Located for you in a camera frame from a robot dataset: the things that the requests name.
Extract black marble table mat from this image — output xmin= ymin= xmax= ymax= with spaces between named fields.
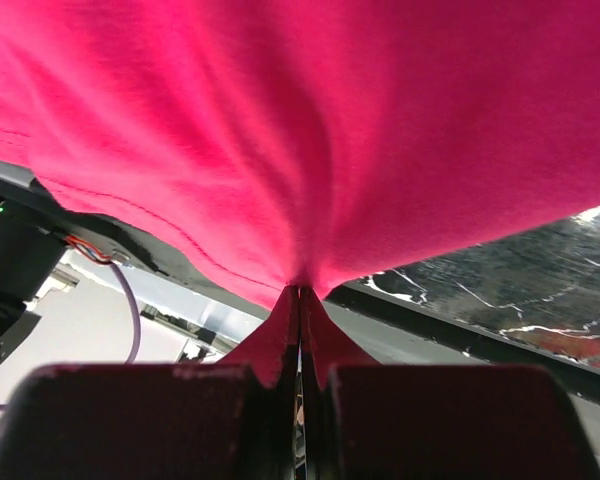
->
xmin=358 ymin=206 xmax=600 ymax=373

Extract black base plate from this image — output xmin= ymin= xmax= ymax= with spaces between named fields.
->
xmin=0 ymin=162 xmax=600 ymax=404

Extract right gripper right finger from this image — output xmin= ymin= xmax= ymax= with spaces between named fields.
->
xmin=299 ymin=288 xmax=600 ymax=479

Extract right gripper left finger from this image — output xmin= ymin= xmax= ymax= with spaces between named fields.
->
xmin=0 ymin=287 xmax=299 ymax=479

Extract red t-shirt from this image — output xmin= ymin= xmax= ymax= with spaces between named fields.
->
xmin=0 ymin=0 xmax=600 ymax=309

